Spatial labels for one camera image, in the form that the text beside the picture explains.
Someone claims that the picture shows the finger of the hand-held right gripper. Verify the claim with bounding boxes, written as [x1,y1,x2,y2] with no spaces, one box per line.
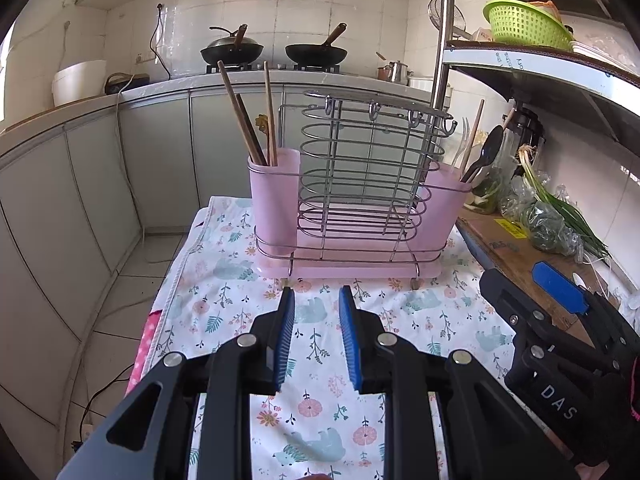
[479,269,608,371]
[532,261,640,371]

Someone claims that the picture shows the black countertop appliance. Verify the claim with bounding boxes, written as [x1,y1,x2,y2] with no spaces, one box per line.
[105,72,151,96]

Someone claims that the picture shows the grey kitchen cabinet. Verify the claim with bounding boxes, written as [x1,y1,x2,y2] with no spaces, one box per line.
[0,70,451,401]

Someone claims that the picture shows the white container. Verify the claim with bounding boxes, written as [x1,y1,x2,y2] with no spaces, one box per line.
[407,76,453,98]

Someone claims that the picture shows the white power cable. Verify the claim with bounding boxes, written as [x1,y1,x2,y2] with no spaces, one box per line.
[115,74,146,241]

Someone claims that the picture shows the metal strainer ladle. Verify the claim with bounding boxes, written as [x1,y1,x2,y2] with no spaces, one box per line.
[427,0,473,41]

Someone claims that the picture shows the white tray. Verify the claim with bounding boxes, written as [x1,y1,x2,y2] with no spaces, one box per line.
[570,40,640,68]

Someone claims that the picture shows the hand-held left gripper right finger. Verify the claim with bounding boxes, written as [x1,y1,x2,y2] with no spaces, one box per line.
[339,285,578,480]

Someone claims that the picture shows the small gold spoon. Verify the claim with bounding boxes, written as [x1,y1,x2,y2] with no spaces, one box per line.
[255,115,275,166]

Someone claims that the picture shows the black wall cable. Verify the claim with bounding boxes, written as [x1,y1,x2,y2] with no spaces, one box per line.
[151,2,171,81]

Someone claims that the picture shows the white rice cooker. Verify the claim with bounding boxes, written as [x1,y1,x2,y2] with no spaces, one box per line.
[51,60,107,107]

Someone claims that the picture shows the floral printed tablecloth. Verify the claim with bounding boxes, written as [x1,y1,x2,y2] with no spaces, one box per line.
[131,195,516,480]

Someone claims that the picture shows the clear plastic fork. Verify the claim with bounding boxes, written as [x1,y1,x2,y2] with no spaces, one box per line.
[450,116,473,176]

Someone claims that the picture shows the cardboard box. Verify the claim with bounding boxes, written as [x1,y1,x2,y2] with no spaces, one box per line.
[455,205,626,351]

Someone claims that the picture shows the black blender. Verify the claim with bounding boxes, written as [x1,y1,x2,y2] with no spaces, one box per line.
[502,102,546,166]

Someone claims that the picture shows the pink utensil holder wire rack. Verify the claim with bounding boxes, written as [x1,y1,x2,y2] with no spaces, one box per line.
[247,89,473,281]

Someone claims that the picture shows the small metal pot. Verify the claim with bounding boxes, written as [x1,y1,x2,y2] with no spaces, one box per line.
[376,51,413,86]

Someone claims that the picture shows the gas stove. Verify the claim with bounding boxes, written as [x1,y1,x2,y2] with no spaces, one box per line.
[204,61,341,73]

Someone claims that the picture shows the black spoon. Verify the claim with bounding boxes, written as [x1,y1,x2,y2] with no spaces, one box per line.
[460,125,505,183]

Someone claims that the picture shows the green onions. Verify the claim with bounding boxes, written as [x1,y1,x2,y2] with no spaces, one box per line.
[517,145,611,261]

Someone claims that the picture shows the pink dotted cloth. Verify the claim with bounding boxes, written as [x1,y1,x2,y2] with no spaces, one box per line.
[125,310,163,396]

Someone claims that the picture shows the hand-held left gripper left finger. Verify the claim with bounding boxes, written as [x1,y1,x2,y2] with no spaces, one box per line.
[57,287,296,480]

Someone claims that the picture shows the green plastic basket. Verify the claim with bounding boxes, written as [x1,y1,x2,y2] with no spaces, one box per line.
[482,0,575,51]

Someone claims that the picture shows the metal shelving rack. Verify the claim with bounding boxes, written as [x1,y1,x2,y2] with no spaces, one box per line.
[430,0,640,146]

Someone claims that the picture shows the plastic bag of greens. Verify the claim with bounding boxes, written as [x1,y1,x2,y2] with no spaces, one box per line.
[470,160,586,256]

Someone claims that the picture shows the dark brown chopstick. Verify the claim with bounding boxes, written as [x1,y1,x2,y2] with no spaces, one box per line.
[217,60,263,167]
[234,92,267,167]

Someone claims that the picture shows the black floor cable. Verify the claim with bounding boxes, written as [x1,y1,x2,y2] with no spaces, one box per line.
[70,360,136,461]

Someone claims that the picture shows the black wok with lid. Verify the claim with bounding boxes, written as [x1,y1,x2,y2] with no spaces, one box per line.
[200,24,265,66]

